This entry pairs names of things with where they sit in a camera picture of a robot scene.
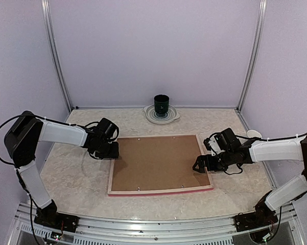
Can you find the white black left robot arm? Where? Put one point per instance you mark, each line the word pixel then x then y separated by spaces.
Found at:
pixel 98 137

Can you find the dark green cup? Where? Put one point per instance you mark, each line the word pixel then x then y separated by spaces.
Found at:
pixel 161 104

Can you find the light blue paper cup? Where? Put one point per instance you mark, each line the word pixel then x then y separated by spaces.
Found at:
pixel 253 133

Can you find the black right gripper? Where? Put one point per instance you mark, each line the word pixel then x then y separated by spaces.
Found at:
pixel 211 166

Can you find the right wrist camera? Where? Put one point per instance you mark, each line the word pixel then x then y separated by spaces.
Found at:
pixel 212 145

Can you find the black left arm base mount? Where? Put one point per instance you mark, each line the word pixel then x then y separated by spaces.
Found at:
pixel 58 221

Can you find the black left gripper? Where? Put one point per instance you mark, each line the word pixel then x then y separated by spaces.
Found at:
pixel 115 153

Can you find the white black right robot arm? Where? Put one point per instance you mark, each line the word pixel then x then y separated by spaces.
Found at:
pixel 229 149

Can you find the right aluminium corner post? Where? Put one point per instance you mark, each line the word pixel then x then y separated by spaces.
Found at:
pixel 254 54

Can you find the striped ceramic plate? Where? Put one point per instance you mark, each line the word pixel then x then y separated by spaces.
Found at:
pixel 171 115

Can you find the aluminium front rail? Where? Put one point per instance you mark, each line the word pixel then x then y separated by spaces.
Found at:
pixel 211 230

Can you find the aluminium corner post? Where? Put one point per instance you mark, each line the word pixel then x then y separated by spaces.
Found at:
pixel 45 4
pixel 254 54

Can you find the left aluminium corner post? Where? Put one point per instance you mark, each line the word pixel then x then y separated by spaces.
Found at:
pixel 45 4

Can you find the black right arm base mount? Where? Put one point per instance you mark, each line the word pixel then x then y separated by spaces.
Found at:
pixel 253 220

